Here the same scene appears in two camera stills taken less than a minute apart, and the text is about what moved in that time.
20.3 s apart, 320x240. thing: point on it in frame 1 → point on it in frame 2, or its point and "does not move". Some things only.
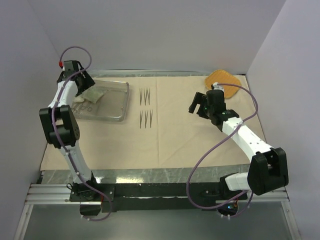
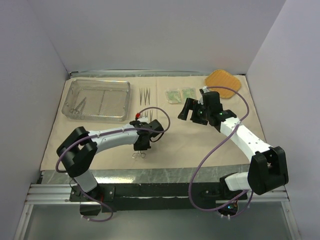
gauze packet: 93,95 → 188,93
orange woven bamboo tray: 221,76 does not move
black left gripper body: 87,81 → 140,146
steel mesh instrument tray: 113,106 does not move
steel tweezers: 145,98 does not move
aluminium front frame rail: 52,194 does not move
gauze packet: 78,99 → 173,96
